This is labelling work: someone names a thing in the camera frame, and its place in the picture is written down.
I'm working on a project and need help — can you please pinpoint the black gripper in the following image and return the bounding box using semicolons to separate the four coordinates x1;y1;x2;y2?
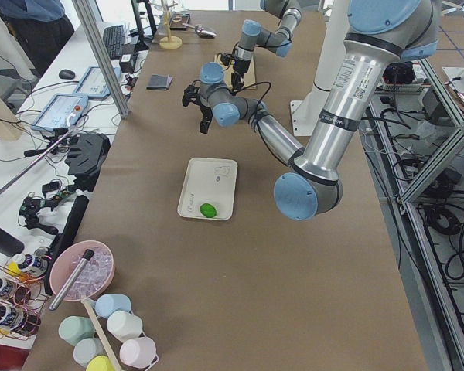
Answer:
182;84;213;134
220;52;251;91

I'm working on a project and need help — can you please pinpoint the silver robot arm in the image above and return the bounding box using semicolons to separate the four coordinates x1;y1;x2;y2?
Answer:
183;1;442;220
217;0;320;91

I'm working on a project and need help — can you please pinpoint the pink bowl with ice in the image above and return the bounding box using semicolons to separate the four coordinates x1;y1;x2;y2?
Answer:
49;240;115;301

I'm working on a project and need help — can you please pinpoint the wooden cutting board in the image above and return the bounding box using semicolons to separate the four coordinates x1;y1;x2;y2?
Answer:
213;53;256;90

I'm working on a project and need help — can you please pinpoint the cream plastic tray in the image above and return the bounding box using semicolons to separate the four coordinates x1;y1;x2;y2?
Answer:
177;158;238;221

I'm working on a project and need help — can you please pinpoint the grey folded cloth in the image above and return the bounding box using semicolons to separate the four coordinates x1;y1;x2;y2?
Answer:
146;74;173;90

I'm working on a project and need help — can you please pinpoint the metal scoop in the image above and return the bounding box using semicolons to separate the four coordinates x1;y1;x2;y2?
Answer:
183;23;217;39

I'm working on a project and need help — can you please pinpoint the wooden mug tree stand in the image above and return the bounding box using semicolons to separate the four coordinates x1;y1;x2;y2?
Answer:
159;0;183;50

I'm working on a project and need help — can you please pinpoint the green lime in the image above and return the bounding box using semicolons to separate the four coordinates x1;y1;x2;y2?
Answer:
200;203;217;218

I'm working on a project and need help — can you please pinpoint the far blue teach pendant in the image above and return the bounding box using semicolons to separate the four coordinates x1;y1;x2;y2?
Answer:
73;66;110;100

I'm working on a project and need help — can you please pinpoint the blue teach pendant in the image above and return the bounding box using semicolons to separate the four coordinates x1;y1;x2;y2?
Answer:
31;94;88;132
73;66;110;100

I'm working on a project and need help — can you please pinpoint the black keyboard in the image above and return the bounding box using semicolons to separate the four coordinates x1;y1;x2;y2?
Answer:
102;25;125;60

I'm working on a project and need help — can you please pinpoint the near blue teach pendant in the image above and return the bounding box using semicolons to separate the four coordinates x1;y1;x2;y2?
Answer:
31;94;88;132

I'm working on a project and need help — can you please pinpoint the black computer mouse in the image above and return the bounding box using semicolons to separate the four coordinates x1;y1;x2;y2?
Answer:
58;69;76;80

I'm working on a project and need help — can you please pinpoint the metal muddler bar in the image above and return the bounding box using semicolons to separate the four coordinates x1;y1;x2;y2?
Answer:
49;249;94;311

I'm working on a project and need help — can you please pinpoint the blue plastic cup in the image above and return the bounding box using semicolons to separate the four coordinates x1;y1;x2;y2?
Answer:
94;294;131;318

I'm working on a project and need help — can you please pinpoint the white plastic cup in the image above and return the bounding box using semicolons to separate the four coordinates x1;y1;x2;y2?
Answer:
107;311;143;342

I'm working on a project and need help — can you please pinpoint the pink plastic cup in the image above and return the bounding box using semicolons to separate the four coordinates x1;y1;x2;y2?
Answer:
119;337;157;369

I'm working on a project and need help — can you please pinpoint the black bottle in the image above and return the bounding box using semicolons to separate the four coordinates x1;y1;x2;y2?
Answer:
0;228;24;257

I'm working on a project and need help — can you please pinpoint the green plastic cup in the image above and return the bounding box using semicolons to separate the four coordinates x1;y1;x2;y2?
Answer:
58;316;95;346

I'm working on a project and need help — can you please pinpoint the pale grey plastic cup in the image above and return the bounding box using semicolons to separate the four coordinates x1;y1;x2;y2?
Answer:
73;338;105;368

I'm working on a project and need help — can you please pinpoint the yellow plastic cup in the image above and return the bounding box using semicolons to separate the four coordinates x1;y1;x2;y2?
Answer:
86;356;114;371

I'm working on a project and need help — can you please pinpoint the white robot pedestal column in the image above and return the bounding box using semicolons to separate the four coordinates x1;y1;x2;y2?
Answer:
290;0;350;137

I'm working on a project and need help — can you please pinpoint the aluminium frame post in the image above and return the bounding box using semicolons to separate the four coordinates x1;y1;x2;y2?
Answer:
72;0;129;119

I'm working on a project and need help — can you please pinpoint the copper wire bottle rack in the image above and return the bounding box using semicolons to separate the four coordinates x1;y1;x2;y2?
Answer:
0;262;49;342

